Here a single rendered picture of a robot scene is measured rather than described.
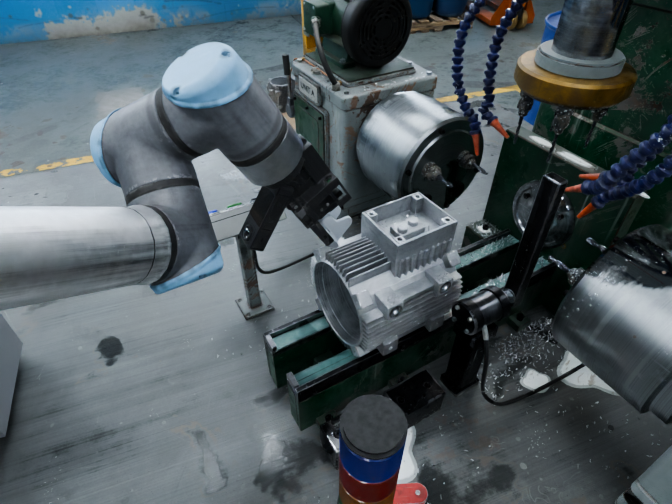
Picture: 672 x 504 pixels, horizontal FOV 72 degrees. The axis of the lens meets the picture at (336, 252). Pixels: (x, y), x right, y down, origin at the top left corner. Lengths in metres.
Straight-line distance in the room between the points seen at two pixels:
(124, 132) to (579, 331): 0.69
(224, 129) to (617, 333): 0.60
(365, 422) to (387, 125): 0.77
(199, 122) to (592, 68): 0.57
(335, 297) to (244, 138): 0.41
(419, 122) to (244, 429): 0.71
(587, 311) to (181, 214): 0.59
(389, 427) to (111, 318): 0.84
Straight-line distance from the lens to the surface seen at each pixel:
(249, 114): 0.55
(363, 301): 0.70
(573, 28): 0.83
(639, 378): 0.78
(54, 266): 0.44
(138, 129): 0.59
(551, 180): 0.71
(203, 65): 0.55
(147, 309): 1.15
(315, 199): 0.66
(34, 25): 6.41
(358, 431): 0.43
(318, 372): 0.82
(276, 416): 0.92
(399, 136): 1.04
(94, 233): 0.47
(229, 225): 0.89
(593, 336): 0.79
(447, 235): 0.77
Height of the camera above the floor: 1.60
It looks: 41 degrees down
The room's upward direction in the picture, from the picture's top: straight up
